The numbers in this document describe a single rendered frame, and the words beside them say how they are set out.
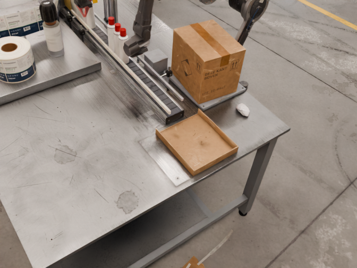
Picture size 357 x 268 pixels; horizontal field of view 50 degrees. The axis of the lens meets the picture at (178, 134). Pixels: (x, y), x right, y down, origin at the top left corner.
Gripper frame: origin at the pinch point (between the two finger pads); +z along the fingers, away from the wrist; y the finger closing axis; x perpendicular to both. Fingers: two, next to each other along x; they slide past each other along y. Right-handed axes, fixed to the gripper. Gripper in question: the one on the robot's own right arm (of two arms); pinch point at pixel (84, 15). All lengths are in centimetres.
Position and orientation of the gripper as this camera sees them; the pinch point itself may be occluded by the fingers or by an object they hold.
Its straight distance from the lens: 230.8
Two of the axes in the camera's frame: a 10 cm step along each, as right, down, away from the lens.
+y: 5.9, 6.1, -5.2
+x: 8.1, -4.0, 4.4
